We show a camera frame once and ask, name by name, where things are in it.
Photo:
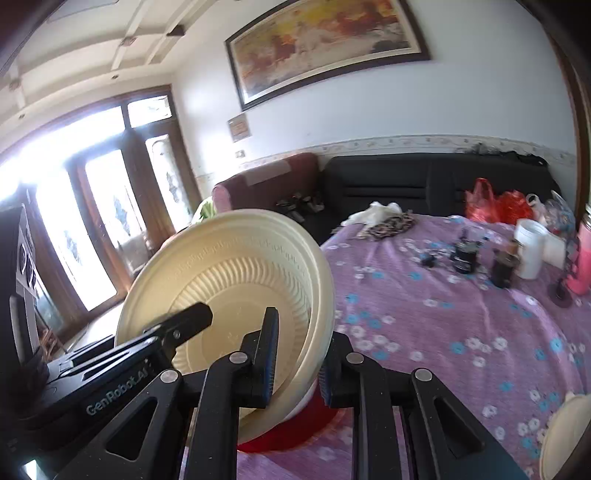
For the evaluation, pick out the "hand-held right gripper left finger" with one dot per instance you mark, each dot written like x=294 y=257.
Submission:
x=272 y=350

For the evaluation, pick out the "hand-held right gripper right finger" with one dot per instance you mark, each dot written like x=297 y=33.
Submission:
x=326 y=385

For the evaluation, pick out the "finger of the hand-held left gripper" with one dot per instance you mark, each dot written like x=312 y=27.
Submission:
x=189 y=318

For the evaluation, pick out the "red glass plate gold rim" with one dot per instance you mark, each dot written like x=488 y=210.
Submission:
x=314 y=429

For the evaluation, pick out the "cream plastic plate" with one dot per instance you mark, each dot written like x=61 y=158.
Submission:
x=563 y=438
x=240 y=258

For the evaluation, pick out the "green cloth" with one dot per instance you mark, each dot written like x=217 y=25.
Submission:
x=205 y=212

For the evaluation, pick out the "purple floral tablecloth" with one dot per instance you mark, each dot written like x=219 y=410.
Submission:
x=438 y=323

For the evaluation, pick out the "wooden glass-paned door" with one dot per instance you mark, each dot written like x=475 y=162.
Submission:
x=115 y=207

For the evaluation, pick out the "dark red armchair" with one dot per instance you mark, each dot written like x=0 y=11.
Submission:
x=263 y=184

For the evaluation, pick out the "small black object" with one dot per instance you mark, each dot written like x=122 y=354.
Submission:
x=430 y=260

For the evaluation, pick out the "leopard print cloth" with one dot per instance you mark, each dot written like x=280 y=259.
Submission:
x=388 y=227

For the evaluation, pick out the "white cloth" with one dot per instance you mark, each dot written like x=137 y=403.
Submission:
x=374 y=213

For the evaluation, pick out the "black jar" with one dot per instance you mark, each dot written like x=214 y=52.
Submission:
x=466 y=258

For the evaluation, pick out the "dark brown bottle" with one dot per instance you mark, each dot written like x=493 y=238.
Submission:
x=504 y=267

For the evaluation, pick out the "black sofa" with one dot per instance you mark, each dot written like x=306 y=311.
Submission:
x=415 y=184

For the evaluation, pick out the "white jar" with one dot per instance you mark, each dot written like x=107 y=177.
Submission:
x=530 y=249

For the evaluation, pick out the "red plastic bag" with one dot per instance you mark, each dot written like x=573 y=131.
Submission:
x=494 y=205

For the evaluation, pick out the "white paper roll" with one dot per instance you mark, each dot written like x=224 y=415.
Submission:
x=556 y=251

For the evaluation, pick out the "pink knit-sleeved bottle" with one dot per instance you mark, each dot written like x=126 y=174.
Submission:
x=582 y=263

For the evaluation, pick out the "clear plastic bag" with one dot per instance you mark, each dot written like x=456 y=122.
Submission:
x=559 y=212

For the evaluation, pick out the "small wall poster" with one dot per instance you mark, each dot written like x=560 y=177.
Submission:
x=239 y=128

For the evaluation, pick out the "framed wall painting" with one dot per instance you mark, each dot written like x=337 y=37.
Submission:
x=323 y=41

